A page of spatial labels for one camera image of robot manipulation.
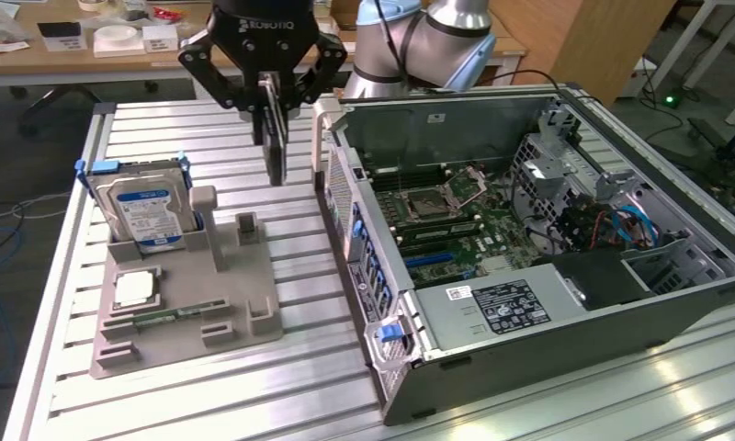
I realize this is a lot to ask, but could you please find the blue wire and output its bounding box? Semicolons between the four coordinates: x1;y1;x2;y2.
612;206;661;250

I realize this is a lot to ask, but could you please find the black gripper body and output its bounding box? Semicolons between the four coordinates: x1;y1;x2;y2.
211;0;323;75

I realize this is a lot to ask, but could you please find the blue expansion slot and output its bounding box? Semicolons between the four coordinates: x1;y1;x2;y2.
404;252;458;272

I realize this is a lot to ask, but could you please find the white floor cable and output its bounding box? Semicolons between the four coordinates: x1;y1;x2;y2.
0;191;70;221

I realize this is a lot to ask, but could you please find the plain white box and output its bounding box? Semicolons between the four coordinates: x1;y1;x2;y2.
142;24;182;53

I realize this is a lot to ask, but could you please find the grey parts rack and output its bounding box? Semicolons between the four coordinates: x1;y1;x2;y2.
88;183;287;380

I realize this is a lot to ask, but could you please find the hard disk with blue label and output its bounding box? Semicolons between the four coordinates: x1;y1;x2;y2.
95;168;199;254

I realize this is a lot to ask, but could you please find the green motherboard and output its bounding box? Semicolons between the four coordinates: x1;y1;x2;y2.
367;163;557;288

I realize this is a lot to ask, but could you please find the CPU socket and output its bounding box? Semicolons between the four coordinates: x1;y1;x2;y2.
408;187;453;222

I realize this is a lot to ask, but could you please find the black PC case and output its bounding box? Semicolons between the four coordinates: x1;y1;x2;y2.
314;82;735;426

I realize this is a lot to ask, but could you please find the black chair base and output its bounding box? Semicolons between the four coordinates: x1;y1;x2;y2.
11;80;161;135

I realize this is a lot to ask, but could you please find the metal socket cover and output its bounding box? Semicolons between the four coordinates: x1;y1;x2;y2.
444;167;489;201

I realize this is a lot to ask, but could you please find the wooden desk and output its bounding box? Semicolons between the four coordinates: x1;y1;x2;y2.
0;0;529;89

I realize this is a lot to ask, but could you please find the black floor equipment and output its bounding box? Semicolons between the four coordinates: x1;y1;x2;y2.
688;117;735;206

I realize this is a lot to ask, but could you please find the orange wire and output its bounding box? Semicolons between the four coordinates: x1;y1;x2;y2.
590;214;616;249

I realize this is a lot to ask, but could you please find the clear plastic bag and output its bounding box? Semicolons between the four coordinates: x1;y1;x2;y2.
0;16;34;43

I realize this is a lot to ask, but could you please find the grey power supply unit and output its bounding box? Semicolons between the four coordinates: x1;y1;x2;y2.
413;264;590;364

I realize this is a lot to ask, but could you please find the white box with round tape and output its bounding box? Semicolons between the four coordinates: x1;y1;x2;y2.
92;25;149;59

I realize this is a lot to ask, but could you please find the metal drive cage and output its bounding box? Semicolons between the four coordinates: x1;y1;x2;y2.
512;132;645;221

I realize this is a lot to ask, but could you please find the silver CPU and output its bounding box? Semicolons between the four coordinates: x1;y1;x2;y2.
114;271;159;309

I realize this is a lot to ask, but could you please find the blue disk caddy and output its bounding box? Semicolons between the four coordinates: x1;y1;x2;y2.
75;153;205;231

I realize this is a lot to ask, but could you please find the white box with black lid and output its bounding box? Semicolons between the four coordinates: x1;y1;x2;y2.
36;21;88;52

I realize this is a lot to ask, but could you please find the black cable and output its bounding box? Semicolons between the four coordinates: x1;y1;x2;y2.
416;68;590;100

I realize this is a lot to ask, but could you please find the green RAM stick on rack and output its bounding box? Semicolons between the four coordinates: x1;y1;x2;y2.
133;305;207;325

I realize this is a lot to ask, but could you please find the white table frame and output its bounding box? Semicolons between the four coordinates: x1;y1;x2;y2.
649;0;735;126

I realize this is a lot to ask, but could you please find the graphics card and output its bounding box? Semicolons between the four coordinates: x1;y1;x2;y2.
259;70;291;187

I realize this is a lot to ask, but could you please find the wooden cabinet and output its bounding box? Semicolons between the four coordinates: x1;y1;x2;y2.
484;0;680;105

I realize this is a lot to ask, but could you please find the grey card retention latch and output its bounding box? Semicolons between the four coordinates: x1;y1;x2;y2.
313;97;346;178

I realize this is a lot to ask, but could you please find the metal disk bay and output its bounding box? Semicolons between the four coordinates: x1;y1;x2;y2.
622;238;723;296

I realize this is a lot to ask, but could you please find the installed RAM stick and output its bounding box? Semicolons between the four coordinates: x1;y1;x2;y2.
398;220;484;243

